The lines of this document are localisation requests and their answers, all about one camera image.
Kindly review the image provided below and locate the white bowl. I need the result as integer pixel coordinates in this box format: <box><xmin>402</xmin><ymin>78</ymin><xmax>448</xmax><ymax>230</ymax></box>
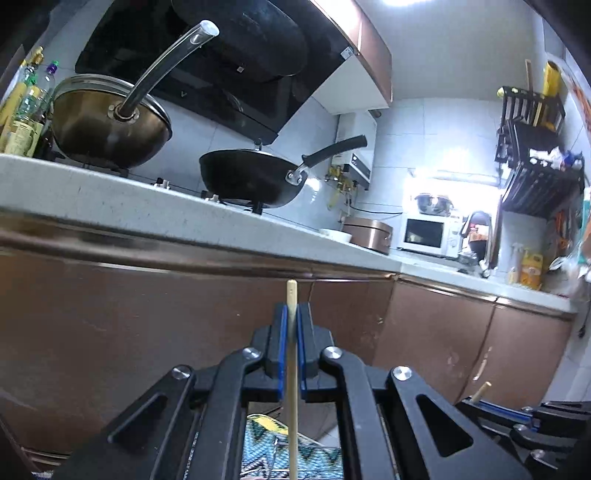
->
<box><xmin>320</xmin><ymin>227</ymin><xmax>354</xmax><ymax>244</ymax></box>

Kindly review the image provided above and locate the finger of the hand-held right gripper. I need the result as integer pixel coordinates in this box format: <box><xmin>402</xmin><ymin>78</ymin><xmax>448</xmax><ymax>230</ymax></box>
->
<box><xmin>464</xmin><ymin>413</ymin><xmax>591</xmax><ymax>480</ymax></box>
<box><xmin>455</xmin><ymin>398</ymin><xmax>591</xmax><ymax>425</ymax></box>

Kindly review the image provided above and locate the steel kitchen faucet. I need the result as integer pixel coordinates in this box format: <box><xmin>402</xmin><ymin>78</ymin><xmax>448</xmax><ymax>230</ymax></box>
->
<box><xmin>459</xmin><ymin>210</ymin><xmax>497</xmax><ymax>279</ymax></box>

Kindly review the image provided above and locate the gas stove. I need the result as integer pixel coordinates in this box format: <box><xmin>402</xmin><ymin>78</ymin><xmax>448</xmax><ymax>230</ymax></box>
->
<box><xmin>46</xmin><ymin>157</ymin><xmax>273</xmax><ymax>215</ymax></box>

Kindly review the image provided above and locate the brown kitchen cabinet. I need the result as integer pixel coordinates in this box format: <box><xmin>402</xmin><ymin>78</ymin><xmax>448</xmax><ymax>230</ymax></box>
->
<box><xmin>0</xmin><ymin>226</ymin><xmax>578</xmax><ymax>462</ymax></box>

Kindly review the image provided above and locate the steel pot with long handle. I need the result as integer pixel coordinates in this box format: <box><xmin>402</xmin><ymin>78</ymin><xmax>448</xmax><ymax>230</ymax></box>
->
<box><xmin>50</xmin><ymin>19</ymin><xmax>221</xmax><ymax>171</ymax></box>

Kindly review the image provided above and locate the brown wall cabinet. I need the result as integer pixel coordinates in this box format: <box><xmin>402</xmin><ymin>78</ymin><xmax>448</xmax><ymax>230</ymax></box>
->
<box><xmin>314</xmin><ymin>0</ymin><xmax>393</xmax><ymax>110</ymax></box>

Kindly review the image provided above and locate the white microwave oven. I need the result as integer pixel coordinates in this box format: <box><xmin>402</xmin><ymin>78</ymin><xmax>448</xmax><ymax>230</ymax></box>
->
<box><xmin>398</xmin><ymin>213</ymin><xmax>465</xmax><ymax>258</ymax></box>

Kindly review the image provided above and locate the black dish rack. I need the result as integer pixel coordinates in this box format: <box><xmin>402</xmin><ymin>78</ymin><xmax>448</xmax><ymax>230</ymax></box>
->
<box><xmin>495</xmin><ymin>85</ymin><xmax>585</xmax><ymax>217</ymax></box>

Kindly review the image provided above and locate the white spray bottle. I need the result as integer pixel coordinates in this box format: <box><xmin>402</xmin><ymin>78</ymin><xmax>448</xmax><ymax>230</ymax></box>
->
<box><xmin>508</xmin><ymin>242</ymin><xmax>522</xmax><ymax>284</ymax></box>

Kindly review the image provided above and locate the large cooking oil bottle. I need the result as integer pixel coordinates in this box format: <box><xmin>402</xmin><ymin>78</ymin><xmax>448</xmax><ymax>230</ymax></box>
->
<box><xmin>0</xmin><ymin>85</ymin><xmax>49</xmax><ymax>155</ymax></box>

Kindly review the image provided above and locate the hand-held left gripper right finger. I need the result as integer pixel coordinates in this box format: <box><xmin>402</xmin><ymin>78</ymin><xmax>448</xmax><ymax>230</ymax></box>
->
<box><xmin>297</xmin><ymin>302</ymin><xmax>546</xmax><ymax>480</ymax></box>

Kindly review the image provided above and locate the black wok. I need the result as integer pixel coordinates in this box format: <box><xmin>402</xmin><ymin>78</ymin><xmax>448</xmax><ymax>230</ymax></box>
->
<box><xmin>198</xmin><ymin>134</ymin><xmax>369</xmax><ymax>209</ymax></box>

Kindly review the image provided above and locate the zigzag knitted table cloth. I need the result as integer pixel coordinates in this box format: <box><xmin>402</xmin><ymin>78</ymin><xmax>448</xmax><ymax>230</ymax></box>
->
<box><xmin>240</xmin><ymin>413</ymin><xmax>345</xmax><ymax>480</ymax></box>

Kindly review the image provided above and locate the brown rice cooker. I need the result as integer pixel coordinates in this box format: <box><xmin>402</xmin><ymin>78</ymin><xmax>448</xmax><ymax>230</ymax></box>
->
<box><xmin>342</xmin><ymin>219</ymin><xmax>393</xmax><ymax>254</ymax></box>

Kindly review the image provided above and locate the yellow detergent bottle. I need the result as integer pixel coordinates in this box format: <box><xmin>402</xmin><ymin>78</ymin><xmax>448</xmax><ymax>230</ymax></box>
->
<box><xmin>519</xmin><ymin>249</ymin><xmax>543</xmax><ymax>291</ymax></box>

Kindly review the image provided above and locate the purple cap bottle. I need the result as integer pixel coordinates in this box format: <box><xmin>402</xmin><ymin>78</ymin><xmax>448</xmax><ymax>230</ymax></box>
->
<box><xmin>39</xmin><ymin>60</ymin><xmax>62</xmax><ymax>121</ymax></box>

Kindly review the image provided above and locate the black range hood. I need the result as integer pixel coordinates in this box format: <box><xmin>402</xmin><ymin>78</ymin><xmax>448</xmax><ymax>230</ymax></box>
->
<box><xmin>75</xmin><ymin>0</ymin><xmax>361</xmax><ymax>146</ymax></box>

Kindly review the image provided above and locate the yellow cap bottle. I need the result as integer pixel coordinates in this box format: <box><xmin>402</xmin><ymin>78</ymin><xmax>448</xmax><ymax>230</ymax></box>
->
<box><xmin>18</xmin><ymin>46</ymin><xmax>45</xmax><ymax>93</ymax></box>

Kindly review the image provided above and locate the white water heater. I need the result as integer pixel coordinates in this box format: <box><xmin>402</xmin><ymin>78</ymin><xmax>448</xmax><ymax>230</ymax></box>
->
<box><xmin>335</xmin><ymin>111</ymin><xmax>377</xmax><ymax>191</ymax></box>

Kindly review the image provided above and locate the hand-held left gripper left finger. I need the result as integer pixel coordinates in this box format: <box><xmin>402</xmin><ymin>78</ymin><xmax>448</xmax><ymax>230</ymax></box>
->
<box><xmin>53</xmin><ymin>302</ymin><xmax>289</xmax><ymax>480</ymax></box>

